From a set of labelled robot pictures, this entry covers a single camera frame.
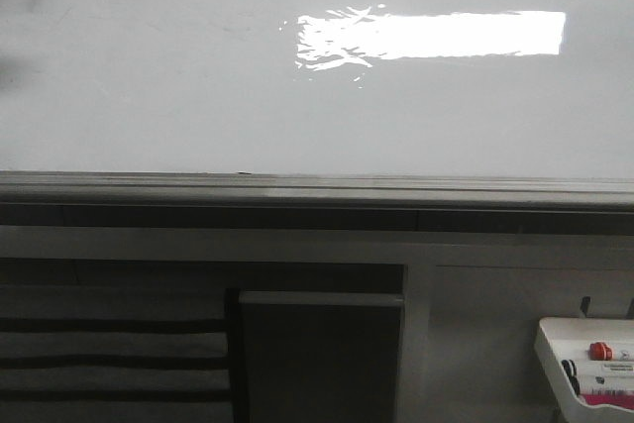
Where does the white glossy whiteboard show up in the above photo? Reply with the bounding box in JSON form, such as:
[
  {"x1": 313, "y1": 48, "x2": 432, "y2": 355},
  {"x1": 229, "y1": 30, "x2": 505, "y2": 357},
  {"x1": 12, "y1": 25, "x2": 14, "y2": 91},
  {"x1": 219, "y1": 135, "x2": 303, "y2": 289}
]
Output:
[{"x1": 1, "y1": 0, "x2": 633, "y2": 179}]

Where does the pink whiteboard eraser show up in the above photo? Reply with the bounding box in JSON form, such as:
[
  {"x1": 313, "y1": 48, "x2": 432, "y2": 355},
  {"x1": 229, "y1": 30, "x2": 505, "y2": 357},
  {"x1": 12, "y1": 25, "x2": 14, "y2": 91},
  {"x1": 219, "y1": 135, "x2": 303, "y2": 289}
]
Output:
[{"x1": 580, "y1": 394, "x2": 634, "y2": 410}]

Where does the dark grey panel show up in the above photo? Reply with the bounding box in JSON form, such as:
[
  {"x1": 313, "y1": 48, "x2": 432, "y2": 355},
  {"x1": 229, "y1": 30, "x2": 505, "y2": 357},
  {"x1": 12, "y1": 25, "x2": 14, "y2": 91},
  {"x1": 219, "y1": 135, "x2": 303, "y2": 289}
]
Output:
[{"x1": 240, "y1": 291, "x2": 401, "y2": 422}]

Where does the left black tray hook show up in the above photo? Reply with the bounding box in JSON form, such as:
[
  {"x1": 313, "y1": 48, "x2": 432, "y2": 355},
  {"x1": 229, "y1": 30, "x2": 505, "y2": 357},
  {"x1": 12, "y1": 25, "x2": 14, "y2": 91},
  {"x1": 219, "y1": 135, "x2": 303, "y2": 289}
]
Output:
[{"x1": 579, "y1": 295, "x2": 591, "y2": 318}]

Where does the black tray hook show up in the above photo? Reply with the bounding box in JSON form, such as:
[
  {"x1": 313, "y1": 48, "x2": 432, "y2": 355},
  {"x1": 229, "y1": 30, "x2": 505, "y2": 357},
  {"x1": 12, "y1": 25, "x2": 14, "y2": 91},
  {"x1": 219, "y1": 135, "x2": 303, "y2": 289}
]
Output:
[
  {"x1": 579, "y1": 295, "x2": 591, "y2": 318},
  {"x1": 625, "y1": 298, "x2": 634, "y2": 320}
]

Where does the grey slatted shelf unit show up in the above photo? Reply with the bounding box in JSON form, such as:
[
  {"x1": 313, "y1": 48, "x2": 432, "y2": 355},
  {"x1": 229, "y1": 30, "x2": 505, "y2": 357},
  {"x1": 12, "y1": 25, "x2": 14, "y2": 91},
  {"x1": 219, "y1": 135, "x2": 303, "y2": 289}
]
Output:
[{"x1": 1, "y1": 286, "x2": 235, "y2": 422}]

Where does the red capped white marker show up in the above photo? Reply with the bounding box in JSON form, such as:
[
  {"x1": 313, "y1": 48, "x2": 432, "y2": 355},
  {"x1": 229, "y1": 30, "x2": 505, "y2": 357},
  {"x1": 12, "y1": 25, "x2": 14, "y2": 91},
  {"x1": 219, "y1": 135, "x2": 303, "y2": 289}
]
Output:
[{"x1": 588, "y1": 342, "x2": 634, "y2": 362}]

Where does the right black tray hook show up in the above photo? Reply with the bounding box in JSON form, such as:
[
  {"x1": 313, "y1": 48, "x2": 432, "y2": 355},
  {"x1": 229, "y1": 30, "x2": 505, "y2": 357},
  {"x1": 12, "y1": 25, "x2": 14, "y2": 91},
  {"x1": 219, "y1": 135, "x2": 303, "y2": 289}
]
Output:
[{"x1": 625, "y1": 298, "x2": 634, "y2": 320}]

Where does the white hanging marker tray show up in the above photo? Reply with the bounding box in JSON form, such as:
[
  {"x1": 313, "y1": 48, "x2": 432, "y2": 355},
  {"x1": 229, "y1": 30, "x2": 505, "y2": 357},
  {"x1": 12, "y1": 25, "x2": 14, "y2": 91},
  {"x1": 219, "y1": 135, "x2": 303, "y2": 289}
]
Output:
[{"x1": 535, "y1": 317, "x2": 633, "y2": 422}]

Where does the lower black capped marker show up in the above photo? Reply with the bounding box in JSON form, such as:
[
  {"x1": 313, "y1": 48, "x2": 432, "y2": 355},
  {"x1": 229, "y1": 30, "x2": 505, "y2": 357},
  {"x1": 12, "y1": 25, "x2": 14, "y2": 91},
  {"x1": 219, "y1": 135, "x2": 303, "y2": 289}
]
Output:
[{"x1": 569, "y1": 375, "x2": 634, "y2": 396}]

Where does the grey whiteboard ledge rail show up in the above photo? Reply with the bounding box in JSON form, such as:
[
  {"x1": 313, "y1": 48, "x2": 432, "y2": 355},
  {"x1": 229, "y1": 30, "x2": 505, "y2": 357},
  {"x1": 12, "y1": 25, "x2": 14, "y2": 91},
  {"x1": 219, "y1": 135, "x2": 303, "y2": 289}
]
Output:
[{"x1": 1, "y1": 171, "x2": 633, "y2": 236}]

